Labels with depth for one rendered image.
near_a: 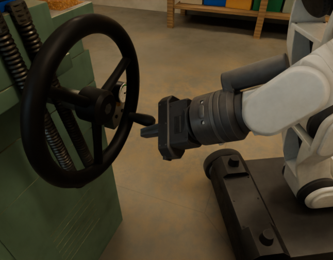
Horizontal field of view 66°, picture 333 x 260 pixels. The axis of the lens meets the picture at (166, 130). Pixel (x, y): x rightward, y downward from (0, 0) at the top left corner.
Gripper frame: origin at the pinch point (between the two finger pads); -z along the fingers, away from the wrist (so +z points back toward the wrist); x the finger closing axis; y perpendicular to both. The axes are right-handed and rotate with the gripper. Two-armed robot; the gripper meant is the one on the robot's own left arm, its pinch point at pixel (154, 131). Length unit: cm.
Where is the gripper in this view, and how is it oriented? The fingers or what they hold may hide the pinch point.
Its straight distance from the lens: 51.9
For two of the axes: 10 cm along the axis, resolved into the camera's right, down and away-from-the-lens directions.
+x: -0.1, -9.6, 2.7
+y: -6.0, -2.1, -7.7
